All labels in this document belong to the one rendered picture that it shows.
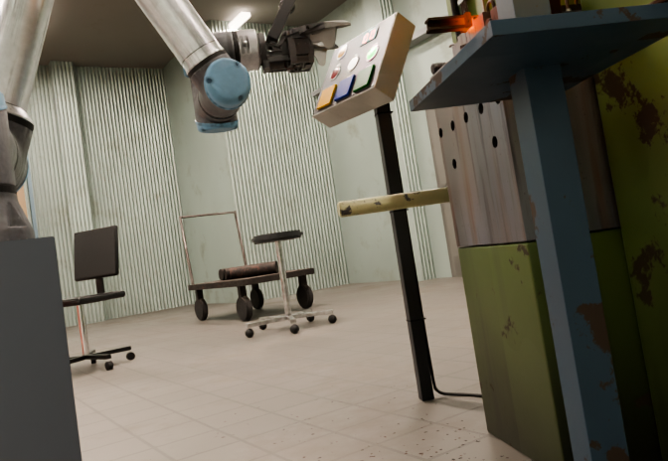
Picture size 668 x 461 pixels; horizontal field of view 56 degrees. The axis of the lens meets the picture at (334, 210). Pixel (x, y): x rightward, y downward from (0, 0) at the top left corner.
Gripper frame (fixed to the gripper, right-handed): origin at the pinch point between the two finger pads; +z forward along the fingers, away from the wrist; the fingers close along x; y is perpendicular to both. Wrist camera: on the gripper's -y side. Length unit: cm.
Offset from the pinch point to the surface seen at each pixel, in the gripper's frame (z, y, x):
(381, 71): 18.6, -1.1, -37.8
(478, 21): 30.4, 1.9, 5.5
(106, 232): -106, 15, -294
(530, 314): 25, 68, 19
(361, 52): 18, -12, -53
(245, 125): 19, -133, -697
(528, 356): 25, 77, 15
